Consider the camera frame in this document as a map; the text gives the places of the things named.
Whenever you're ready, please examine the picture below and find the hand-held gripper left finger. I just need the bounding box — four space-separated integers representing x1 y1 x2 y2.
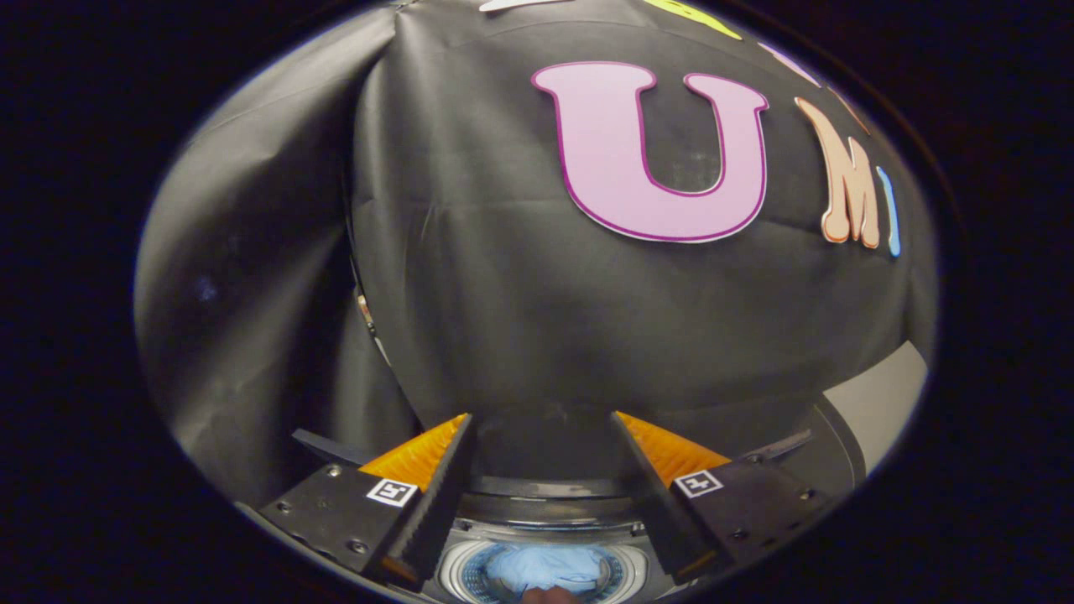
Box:
256 413 477 592

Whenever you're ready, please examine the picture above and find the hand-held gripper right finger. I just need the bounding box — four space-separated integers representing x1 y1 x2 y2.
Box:
610 411 832 586

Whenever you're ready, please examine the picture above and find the light blue shirt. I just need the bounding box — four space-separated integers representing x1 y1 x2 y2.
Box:
485 545 607 596

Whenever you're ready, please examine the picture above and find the black backdrop cloth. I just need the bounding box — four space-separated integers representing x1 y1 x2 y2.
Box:
134 0 939 504

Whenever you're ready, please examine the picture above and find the cream cabinet with dark frame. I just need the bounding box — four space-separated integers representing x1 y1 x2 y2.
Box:
812 340 931 497

